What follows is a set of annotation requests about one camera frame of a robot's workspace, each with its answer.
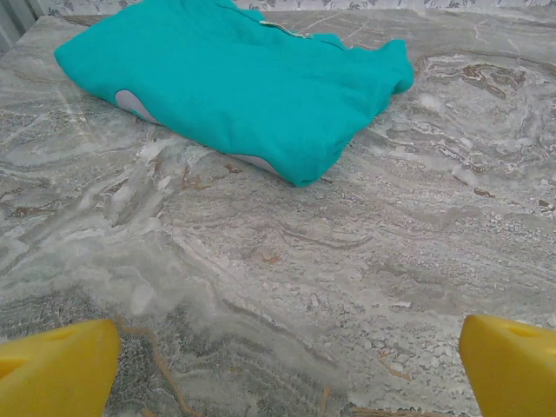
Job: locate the aluminium frame post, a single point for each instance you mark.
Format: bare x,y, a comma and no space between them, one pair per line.
15,21

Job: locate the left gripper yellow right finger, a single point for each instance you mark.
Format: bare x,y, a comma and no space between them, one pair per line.
517,373

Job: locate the folded teal t-shirt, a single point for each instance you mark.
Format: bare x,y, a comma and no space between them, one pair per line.
226,87

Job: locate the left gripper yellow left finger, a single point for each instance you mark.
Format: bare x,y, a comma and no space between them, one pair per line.
56,373

